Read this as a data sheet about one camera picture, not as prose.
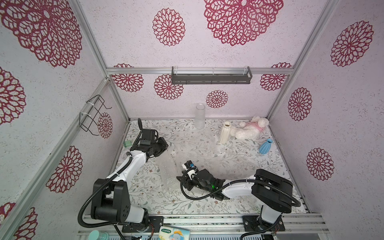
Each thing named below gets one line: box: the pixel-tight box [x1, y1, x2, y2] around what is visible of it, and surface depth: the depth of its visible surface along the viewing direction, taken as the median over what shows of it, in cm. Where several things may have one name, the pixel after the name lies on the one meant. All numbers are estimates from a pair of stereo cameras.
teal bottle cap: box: [88, 230, 109, 240], surface depth 65 cm
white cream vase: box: [220, 121, 232, 145], surface depth 97 cm
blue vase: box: [259, 138, 273, 155], surface depth 97 cm
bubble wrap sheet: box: [156, 143, 182, 193], surface depth 87 cm
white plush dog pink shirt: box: [231, 116, 270, 140], surface depth 102 cm
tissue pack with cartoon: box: [158, 226, 191, 240], surface depth 68 cm
